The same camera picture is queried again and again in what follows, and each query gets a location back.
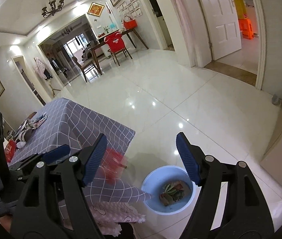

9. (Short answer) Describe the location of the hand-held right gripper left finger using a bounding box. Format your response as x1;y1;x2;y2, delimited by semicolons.
6;133;108;239

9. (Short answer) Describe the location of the large black chandelier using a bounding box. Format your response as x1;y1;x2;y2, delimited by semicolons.
41;0;65;18

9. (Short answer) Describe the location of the grey checked tablecloth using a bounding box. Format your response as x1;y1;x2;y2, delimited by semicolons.
7;97;154;205

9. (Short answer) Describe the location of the wooden coat rack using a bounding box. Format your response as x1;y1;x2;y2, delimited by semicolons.
48;78;61;98

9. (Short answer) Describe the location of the green brown crumpled packet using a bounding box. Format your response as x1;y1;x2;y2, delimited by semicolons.
159;180;192;207

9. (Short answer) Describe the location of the black noodle snack packet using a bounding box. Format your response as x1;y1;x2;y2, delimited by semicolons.
31;115;48;129

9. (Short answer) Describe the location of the red plastic wrapper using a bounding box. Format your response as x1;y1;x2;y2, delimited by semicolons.
100;147;129;186

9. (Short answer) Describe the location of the red shirt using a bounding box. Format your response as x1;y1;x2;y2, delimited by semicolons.
104;31;126;53

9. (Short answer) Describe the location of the orange plastic stool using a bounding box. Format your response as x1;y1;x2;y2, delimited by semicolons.
238;19;255;39

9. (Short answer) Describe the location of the red packet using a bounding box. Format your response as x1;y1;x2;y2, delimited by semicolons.
5;139;17;163

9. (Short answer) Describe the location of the black white packet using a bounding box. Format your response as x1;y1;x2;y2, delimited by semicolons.
15;119;35;142

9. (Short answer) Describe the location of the red handbag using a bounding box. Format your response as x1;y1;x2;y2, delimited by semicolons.
123;16;138;29

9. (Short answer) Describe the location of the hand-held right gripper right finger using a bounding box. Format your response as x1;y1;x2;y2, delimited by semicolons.
176;132;276;239

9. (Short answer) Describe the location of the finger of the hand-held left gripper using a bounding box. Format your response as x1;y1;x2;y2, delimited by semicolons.
7;168;35;180
8;145;71;171

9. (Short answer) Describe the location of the yellow board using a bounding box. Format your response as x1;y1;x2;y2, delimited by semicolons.
234;0;247;20

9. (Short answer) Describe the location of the pink curtain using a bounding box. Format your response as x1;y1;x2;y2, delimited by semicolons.
167;0;197;67

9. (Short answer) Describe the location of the pink patterned cloth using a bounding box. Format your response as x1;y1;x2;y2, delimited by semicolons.
85;200;146;237

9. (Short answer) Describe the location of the wooden dining chair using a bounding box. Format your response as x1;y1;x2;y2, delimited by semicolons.
107;33;133;66
71;56;103;82

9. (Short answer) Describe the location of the grey sofa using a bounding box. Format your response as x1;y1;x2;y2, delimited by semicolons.
81;45;92;61

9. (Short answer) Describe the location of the wooden dining table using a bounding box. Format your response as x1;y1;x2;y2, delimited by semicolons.
88;27;149;76

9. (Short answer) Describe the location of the light blue plastic bin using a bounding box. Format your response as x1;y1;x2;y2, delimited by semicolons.
141;166;196;215

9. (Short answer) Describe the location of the white panel door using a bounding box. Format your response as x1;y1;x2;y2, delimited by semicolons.
193;0;242;61

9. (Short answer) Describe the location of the orange framed picture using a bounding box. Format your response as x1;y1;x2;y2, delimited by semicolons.
87;2;106;17

